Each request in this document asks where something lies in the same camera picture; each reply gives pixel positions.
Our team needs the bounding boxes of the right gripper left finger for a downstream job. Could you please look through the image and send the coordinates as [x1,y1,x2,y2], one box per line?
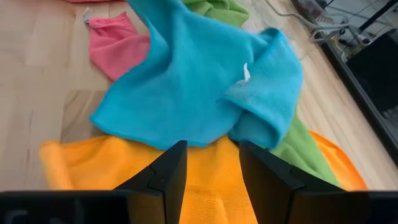
[114,139,188,224]

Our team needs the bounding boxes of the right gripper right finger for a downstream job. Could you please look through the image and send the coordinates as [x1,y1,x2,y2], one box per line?
[239,139,343,224]

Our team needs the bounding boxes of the orange microfiber towel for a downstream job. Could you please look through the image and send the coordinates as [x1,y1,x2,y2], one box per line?
[307,129,368,191]
[39,135,259,224]

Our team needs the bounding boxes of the blue microfiber towel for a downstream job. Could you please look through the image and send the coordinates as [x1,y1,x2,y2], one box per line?
[90,0,304,151]

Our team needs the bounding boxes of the green microfiber towel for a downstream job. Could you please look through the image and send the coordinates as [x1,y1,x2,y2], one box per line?
[182,0,250,28]
[269,107,340,187]

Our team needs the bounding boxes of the pink microfiber towel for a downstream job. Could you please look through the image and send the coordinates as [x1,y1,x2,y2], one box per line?
[65,0,125,4]
[82,7,150,82]

